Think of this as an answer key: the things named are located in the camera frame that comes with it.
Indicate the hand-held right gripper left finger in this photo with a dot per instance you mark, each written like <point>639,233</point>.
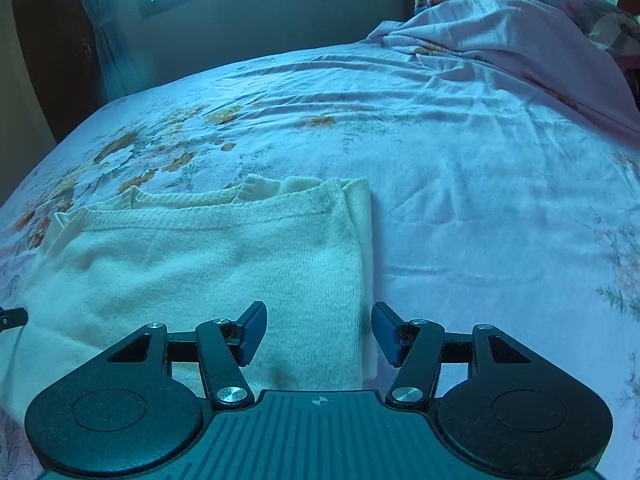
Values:
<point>252,332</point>

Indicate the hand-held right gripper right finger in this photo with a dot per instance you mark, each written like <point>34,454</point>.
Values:
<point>386,331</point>

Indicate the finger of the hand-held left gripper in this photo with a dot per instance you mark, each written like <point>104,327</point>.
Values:
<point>12,320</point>

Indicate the cream knit sweater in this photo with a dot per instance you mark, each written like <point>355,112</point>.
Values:
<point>200,260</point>

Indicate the bed with floral sheet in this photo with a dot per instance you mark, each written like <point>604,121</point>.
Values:
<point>475,185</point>

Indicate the dark wooden door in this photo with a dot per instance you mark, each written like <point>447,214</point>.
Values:
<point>45,50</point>

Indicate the grey curtain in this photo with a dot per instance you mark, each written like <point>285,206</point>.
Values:
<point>100,25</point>

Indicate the pink blanket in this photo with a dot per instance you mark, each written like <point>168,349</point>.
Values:
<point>525,35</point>

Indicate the striped floral pillow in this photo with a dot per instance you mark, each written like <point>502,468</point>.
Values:
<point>595,15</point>

